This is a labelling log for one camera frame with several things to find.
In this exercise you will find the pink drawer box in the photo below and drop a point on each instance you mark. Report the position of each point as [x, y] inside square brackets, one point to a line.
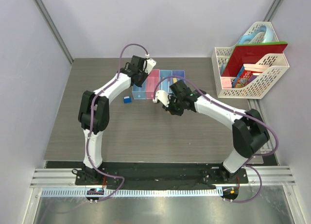
[152, 81]

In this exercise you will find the teal blue drawer box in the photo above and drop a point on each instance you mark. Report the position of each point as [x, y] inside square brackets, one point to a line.
[165, 85]

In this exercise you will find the colourful book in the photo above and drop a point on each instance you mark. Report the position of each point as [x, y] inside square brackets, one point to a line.
[244, 75]

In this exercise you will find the light blue drawer box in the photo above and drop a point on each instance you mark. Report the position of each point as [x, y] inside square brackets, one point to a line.
[139, 93]

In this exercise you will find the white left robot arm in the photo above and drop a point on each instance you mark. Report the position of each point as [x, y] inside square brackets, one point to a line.
[94, 115]

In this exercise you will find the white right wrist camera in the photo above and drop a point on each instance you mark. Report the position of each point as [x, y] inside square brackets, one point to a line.
[161, 96]

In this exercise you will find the white slotted cable duct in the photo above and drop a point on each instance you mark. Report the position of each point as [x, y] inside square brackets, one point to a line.
[101, 193]

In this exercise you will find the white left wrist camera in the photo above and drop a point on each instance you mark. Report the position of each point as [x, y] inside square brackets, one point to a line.
[149, 64]

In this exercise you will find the pink sticky note block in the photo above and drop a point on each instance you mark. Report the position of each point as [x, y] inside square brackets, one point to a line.
[226, 82]

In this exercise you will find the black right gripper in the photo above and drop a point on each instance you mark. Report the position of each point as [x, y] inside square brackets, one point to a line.
[169, 108]

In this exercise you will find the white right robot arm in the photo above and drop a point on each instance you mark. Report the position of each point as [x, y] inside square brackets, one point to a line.
[249, 132]

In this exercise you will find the purple drawer box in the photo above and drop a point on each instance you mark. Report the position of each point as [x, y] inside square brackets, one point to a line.
[177, 74]

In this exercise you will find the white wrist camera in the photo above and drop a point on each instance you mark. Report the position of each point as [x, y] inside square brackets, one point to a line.
[149, 64]
[161, 96]

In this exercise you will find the small blue box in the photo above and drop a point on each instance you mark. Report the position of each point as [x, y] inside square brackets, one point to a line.
[127, 99]

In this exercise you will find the white perforated file rack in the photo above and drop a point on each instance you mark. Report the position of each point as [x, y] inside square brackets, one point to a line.
[257, 88]

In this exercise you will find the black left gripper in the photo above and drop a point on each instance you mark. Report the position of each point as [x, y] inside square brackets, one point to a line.
[139, 83]

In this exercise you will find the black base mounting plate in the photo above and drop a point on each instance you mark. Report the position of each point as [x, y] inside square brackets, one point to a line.
[159, 176]

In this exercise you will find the red folder board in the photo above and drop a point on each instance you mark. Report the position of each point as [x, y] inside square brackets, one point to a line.
[249, 54]

